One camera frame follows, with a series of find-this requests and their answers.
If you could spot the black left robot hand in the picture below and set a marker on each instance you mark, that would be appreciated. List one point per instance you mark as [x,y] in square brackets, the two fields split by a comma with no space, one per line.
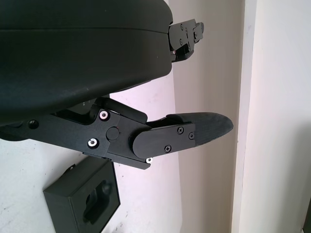
[73,60]

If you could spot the black box base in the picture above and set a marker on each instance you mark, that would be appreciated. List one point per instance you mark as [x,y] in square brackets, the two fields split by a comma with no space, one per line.
[65,206]

